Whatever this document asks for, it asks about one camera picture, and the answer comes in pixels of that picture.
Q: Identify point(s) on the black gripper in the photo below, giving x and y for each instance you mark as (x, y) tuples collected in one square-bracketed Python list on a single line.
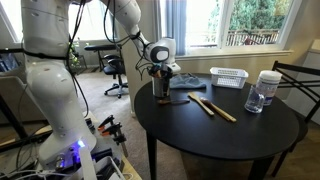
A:
[(161, 70)]

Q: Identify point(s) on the dark brown wooden spoon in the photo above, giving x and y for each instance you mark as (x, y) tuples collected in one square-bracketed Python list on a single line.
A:
[(175, 101)]

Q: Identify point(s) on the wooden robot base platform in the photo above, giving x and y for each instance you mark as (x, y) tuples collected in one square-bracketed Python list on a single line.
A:
[(130, 170)]

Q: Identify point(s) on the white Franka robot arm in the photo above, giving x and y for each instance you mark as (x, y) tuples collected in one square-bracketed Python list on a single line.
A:
[(50, 90)]

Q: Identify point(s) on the silver metal utensil tin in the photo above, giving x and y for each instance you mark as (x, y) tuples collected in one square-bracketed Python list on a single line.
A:
[(154, 88)]

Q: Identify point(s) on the long wooden spoon dark head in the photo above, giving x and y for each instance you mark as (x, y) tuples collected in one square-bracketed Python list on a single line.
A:
[(220, 112)]

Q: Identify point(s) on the blue grey cloth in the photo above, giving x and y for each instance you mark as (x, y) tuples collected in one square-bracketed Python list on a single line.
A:
[(187, 81)]

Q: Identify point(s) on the light wooden spatula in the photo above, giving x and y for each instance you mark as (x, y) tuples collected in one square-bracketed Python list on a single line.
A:
[(200, 102)]

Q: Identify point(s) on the black office chair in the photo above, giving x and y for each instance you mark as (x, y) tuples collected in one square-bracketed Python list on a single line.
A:
[(115, 70)]

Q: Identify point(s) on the round black table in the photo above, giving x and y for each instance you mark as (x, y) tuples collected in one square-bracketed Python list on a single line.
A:
[(206, 133)]

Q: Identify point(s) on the black orange bar clamp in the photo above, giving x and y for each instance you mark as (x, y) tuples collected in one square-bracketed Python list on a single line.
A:
[(106, 122), (117, 133)]

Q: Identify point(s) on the white plastic basket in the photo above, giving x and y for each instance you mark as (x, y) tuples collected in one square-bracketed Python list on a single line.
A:
[(229, 78)]

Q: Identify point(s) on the blue grey curtain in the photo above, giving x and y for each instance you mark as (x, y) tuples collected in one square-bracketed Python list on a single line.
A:
[(178, 20)]

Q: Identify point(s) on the black desk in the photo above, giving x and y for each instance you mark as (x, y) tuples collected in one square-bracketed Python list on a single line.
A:
[(101, 47)]

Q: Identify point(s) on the glass side table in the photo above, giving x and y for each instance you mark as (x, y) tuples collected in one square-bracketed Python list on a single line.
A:
[(80, 68)]

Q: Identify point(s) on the clear glass mug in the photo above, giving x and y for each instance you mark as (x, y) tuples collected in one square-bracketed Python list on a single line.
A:
[(254, 100)]

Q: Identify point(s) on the green potted plant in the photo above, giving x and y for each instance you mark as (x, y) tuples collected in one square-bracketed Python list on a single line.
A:
[(75, 58)]

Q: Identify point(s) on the white plastic bin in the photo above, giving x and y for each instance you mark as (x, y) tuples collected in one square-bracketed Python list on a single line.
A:
[(110, 168)]

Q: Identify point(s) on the wooden deck railing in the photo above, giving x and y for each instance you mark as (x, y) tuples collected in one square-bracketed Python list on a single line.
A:
[(253, 36)]

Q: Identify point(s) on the clear jar white lid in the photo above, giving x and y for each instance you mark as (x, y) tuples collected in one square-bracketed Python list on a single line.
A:
[(270, 83)]

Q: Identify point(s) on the black metal chair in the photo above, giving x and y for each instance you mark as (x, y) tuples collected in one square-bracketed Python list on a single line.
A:
[(302, 126)]

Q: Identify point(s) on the black metal stand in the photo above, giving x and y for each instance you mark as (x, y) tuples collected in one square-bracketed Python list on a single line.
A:
[(10, 116)]

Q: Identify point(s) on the white window frame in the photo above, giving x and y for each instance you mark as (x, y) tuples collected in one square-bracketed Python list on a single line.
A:
[(224, 23)]

